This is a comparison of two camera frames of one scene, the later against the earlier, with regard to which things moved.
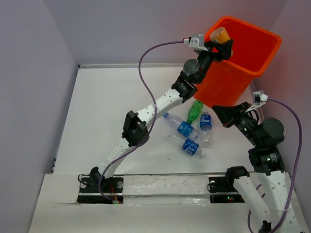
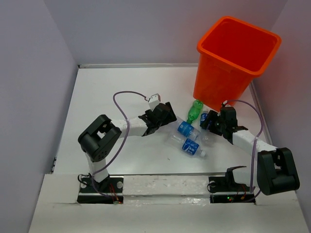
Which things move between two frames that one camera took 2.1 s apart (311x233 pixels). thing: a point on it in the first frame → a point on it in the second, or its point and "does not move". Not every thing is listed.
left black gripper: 221,50 → 169,118
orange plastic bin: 226,83 does not move
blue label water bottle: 185,144 does not move
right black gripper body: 245,122 → 217,125
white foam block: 165,185 does not move
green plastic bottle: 195,111 does not move
